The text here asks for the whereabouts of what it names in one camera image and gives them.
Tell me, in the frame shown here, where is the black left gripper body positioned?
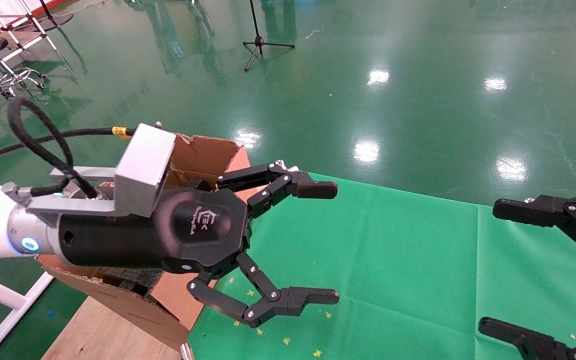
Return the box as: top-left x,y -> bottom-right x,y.
58,186 -> 253,274

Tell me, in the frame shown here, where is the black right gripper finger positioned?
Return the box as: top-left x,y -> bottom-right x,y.
491,193 -> 576,268
477,317 -> 576,360

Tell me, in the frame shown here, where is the large open cardboard carton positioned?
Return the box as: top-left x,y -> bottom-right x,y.
35,132 -> 251,351

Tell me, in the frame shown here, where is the black foam padding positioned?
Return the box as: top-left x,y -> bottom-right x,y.
100,267 -> 164,299

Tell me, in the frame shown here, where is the black tripod stand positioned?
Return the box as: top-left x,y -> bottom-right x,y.
243,0 -> 296,72

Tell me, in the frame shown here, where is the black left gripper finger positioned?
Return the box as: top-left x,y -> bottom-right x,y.
186,251 -> 340,328
216,161 -> 339,217

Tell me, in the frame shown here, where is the green table cloth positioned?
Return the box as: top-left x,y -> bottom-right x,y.
186,172 -> 576,360

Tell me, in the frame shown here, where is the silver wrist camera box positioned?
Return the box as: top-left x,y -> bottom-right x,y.
27,123 -> 176,218

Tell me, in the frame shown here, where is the white tube rack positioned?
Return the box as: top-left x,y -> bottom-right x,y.
0,0 -> 60,101

